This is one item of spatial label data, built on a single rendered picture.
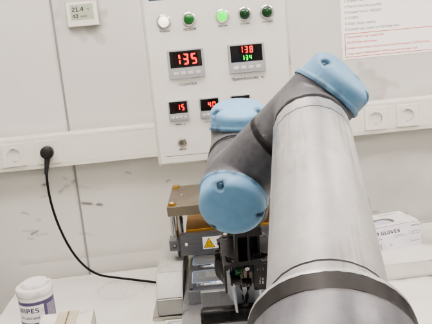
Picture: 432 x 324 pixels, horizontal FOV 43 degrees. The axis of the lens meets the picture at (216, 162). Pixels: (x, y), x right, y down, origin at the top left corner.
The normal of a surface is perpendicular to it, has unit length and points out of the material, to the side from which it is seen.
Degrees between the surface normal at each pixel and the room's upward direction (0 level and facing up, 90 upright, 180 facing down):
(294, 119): 34
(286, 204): 40
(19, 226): 90
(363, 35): 90
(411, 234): 90
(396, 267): 90
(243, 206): 108
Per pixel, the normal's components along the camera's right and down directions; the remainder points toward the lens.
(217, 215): -0.09, 0.47
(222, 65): 0.02, 0.19
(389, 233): 0.26, 0.11
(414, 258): -0.09, -0.98
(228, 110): -0.06, -0.87
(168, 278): -0.06, -0.61
